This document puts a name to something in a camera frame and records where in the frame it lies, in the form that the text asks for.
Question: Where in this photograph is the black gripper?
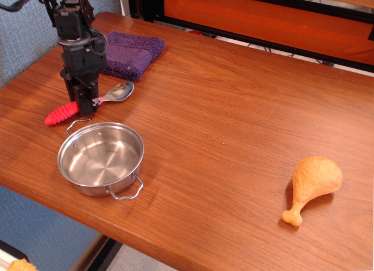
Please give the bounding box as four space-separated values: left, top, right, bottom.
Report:
60 39 107 116

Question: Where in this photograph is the red handled metal spoon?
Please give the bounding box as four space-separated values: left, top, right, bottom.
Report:
44 81 134 126

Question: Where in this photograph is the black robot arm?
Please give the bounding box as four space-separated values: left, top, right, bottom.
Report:
39 0 108 116

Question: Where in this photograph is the orange toy chicken leg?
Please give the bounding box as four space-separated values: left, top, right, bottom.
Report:
282 156 344 227

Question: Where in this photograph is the purple folded towel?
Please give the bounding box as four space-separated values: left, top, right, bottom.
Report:
102 32 165 81

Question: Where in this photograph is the small steel pot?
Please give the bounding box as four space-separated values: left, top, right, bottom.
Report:
57 119 145 200

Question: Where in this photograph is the orange object bottom left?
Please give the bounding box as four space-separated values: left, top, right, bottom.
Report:
7 259 37 271

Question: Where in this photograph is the orange back panel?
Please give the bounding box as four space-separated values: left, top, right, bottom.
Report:
164 0 373 65

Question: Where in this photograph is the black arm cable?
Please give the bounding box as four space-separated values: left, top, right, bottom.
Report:
0 0 35 12

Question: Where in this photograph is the black metal frame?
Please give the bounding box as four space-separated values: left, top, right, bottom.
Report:
128 0 373 72

